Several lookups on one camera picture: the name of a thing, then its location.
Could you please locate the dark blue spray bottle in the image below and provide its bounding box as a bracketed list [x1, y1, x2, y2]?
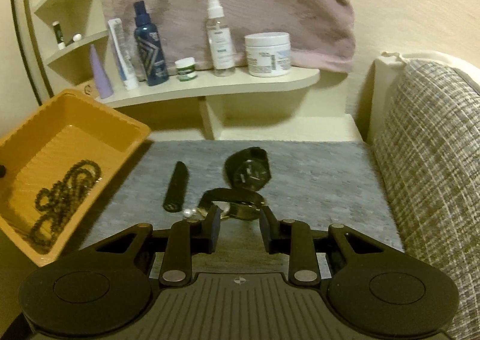
[133, 0, 169, 86]

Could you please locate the black cylindrical tube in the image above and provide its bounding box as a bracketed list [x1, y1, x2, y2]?
[163, 161, 190, 212]

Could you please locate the white bed headboard cushion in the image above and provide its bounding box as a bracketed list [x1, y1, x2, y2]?
[368, 51, 479, 143]

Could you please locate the clear spray bottle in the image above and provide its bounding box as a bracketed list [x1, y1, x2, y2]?
[206, 0, 235, 77]

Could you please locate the pearl earring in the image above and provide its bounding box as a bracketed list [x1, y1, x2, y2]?
[182, 208, 203, 221]

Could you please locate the small green white jar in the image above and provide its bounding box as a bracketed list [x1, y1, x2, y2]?
[175, 57, 197, 82]

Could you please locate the grey fluffy towel mat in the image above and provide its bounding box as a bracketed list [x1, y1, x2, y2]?
[69, 140, 403, 272]

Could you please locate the white cream jar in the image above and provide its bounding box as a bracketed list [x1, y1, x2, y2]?
[244, 32, 291, 77]

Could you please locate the black white lying tube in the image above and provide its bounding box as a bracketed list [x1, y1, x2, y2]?
[66, 34, 83, 47]

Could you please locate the dark green bead necklace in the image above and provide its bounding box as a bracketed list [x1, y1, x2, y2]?
[28, 159, 104, 251]

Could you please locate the blue white cream tube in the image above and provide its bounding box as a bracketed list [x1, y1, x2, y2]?
[107, 18, 139, 91]

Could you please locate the small cardboard box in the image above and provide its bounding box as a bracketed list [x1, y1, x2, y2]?
[76, 81, 98, 99]

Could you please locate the grey tweed pillow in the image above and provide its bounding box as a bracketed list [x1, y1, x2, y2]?
[368, 59, 480, 340]

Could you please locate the lilac cosmetic tube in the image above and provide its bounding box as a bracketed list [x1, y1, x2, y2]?
[89, 44, 113, 99]

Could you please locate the black wrist watch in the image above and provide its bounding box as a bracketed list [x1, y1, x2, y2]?
[224, 146, 272, 191]

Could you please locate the orange plastic tray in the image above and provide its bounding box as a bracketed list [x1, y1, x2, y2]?
[1, 90, 151, 267]

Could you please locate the black white lip balm stick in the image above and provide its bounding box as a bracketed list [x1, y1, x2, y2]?
[52, 21, 66, 50]

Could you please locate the cream corner shelf unit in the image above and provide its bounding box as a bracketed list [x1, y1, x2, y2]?
[24, 0, 361, 142]

